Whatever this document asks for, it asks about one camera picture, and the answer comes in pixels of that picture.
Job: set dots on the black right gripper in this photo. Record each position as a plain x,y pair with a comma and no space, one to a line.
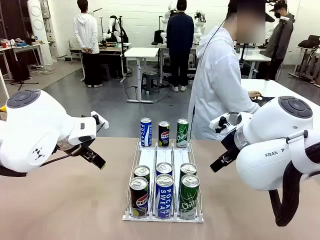
231,143

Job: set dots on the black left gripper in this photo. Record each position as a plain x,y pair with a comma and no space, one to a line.
80,147

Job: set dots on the black Pepsi can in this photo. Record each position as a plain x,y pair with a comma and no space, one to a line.
138,197
141,171
164,136

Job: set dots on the blue Pocari Sweat can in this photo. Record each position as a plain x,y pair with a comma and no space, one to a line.
164,168
146,132
164,197

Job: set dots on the black serving tray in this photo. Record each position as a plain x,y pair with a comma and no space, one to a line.
267,99

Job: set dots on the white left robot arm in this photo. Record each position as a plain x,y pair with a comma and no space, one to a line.
37,120

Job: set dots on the person's right forearm white sleeve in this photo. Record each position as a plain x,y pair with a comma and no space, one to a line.
247,106

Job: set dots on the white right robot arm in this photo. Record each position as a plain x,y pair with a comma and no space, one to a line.
275,120

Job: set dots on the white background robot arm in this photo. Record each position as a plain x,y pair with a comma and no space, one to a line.
111,25
198,30
167,13

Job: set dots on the person in white jacket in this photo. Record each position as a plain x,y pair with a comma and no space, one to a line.
217,87

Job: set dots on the white table behind person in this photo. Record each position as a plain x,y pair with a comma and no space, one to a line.
252,57

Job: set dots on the person's left hand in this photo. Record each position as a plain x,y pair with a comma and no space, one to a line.
255,95

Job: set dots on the green Chilsung can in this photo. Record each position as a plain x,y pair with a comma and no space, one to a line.
182,135
189,197
188,168

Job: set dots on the grey plastic stool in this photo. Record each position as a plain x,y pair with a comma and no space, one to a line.
150,80

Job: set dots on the large white side table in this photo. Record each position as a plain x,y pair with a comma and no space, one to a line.
287,87

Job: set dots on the yellow plastic crate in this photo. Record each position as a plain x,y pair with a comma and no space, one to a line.
3,108

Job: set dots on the desk under background robot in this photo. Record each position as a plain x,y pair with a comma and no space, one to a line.
112,48

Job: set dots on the white standing desk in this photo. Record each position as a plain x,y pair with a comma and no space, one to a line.
141,52

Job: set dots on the black tripod stand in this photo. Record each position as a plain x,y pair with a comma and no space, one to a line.
20,71

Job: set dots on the bystander in white hoodie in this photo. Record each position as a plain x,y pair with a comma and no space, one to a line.
86,32

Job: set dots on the white table with clutter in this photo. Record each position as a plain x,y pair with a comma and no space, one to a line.
25,46

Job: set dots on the bystander in navy jacket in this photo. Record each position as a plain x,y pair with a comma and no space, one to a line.
180,32

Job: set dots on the bystander in grey jacket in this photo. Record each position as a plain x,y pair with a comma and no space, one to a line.
285,37

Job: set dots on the white tower air conditioner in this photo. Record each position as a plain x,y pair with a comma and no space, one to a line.
37,25

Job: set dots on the black bag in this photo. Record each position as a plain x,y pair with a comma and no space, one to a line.
310,42

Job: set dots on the red cup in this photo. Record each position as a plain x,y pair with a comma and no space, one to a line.
3,44

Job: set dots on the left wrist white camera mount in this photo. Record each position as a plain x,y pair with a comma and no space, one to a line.
101,122

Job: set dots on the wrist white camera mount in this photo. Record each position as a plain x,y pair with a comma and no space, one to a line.
215,122
101,122

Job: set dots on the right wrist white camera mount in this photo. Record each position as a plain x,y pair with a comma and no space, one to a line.
215,122

